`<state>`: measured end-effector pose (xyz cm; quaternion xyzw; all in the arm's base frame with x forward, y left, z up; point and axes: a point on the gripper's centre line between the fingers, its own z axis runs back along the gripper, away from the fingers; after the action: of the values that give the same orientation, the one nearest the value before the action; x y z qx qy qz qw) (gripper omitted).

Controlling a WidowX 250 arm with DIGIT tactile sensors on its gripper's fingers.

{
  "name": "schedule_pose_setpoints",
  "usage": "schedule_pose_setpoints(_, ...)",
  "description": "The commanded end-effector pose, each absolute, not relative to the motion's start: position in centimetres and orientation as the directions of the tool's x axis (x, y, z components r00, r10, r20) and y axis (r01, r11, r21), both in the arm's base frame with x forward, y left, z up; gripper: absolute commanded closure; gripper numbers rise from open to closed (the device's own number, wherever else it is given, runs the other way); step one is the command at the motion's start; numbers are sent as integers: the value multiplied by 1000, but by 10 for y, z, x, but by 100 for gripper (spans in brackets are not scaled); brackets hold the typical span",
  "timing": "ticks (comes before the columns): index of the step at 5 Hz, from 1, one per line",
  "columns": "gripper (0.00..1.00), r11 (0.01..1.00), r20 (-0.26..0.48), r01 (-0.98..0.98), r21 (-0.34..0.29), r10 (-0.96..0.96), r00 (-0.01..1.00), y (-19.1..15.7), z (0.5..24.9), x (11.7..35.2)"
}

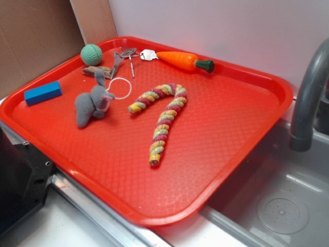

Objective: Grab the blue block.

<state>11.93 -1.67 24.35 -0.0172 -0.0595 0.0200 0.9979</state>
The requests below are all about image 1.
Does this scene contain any green textured ball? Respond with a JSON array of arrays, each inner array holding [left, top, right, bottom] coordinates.
[[80, 44, 103, 66]]

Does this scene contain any silver key bunch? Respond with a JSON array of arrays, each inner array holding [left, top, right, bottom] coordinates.
[[110, 48, 159, 79]]

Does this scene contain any white elastic loop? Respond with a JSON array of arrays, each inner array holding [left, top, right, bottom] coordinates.
[[106, 77, 132, 100]]

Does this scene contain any brown cardboard panel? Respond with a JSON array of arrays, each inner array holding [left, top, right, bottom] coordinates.
[[1, 1, 117, 98]]

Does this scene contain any blue rectangular block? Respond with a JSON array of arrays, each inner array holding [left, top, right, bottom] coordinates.
[[24, 81, 62, 106]]

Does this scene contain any brown wood piece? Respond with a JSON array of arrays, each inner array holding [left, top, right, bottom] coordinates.
[[82, 66, 114, 80]]

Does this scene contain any orange toy carrot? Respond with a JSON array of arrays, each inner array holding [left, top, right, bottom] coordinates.
[[156, 51, 215, 73]]

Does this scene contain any multicolour twisted rope toy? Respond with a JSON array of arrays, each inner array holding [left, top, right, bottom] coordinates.
[[128, 83, 187, 166]]

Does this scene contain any grey toy faucet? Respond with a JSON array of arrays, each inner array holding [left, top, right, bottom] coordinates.
[[288, 39, 328, 152]]

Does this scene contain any grey toy sink basin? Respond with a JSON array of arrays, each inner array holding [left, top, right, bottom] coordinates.
[[200, 120, 329, 247]]

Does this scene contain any red plastic tray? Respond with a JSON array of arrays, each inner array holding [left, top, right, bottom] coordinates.
[[0, 36, 294, 227]]

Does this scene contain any grey plush bunny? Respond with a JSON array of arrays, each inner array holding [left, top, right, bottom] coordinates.
[[75, 69, 114, 128]]

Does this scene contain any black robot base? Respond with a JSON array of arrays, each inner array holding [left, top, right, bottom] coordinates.
[[1, 130, 54, 236]]

